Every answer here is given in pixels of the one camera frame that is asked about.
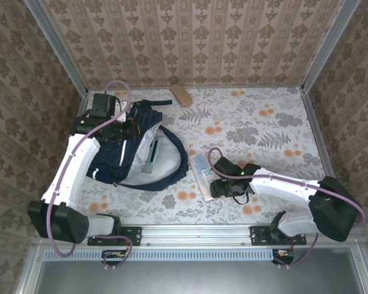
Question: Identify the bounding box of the teal calculator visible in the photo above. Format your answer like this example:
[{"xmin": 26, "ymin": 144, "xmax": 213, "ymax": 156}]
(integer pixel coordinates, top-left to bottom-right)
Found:
[{"xmin": 142, "ymin": 137, "xmax": 163, "ymax": 175}]

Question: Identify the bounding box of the navy blue student backpack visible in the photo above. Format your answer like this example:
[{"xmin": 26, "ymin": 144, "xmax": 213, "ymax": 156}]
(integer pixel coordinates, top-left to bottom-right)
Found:
[{"xmin": 86, "ymin": 99, "xmax": 190, "ymax": 192}]

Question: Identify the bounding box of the clear face mask pack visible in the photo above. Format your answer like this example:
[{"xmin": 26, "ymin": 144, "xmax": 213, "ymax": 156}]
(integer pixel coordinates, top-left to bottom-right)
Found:
[{"xmin": 188, "ymin": 152, "xmax": 225, "ymax": 203}]

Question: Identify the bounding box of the tan oval case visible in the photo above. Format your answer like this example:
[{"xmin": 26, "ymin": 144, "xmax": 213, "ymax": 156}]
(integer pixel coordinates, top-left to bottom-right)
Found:
[{"xmin": 171, "ymin": 83, "xmax": 194, "ymax": 108}]

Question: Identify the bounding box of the floral patterned table cover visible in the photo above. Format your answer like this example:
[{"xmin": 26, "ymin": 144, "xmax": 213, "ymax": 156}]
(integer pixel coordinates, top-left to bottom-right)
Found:
[{"xmin": 53, "ymin": 86, "xmax": 345, "ymax": 225}]

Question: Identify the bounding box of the gray metal panel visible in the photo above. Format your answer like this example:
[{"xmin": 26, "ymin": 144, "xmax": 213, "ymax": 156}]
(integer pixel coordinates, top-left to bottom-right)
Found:
[{"xmin": 16, "ymin": 244, "xmax": 368, "ymax": 294}]

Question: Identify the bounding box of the black cable loop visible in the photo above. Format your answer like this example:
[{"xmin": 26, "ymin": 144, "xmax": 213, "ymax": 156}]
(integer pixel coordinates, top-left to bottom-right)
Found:
[{"xmin": 232, "ymin": 188, "xmax": 253, "ymax": 206}]

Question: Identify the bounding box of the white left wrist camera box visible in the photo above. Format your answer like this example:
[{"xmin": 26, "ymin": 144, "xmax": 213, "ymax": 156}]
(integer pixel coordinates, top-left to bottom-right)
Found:
[{"xmin": 116, "ymin": 99, "xmax": 129, "ymax": 122}]

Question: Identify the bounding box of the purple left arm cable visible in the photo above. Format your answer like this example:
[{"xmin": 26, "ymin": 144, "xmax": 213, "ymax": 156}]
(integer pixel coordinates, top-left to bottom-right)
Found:
[{"xmin": 47, "ymin": 80, "xmax": 133, "ymax": 269}]

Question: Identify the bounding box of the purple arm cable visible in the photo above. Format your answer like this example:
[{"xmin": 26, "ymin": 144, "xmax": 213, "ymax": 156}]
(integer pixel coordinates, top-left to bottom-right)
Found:
[
  {"xmin": 47, "ymin": 80, "xmax": 133, "ymax": 269},
  {"xmin": 207, "ymin": 147, "xmax": 367, "ymax": 269}
]

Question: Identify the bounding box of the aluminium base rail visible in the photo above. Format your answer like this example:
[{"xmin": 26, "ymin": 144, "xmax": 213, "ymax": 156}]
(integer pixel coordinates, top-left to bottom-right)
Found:
[{"xmin": 33, "ymin": 222, "xmax": 362, "ymax": 247}]

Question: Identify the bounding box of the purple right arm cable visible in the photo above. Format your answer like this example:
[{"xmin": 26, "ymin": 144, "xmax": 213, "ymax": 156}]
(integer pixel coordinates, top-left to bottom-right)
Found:
[{"xmin": 207, "ymin": 147, "xmax": 367, "ymax": 269}]

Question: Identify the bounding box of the slotted gray cable duct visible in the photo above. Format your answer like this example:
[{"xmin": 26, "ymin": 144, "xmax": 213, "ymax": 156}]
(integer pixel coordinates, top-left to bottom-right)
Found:
[{"xmin": 42, "ymin": 248, "xmax": 276, "ymax": 262}]

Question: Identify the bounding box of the aluminium corner post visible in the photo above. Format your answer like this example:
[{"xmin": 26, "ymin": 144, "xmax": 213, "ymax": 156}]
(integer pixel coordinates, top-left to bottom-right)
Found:
[
  {"xmin": 301, "ymin": 0, "xmax": 361, "ymax": 93},
  {"xmin": 23, "ymin": 0, "xmax": 89, "ymax": 96}
]

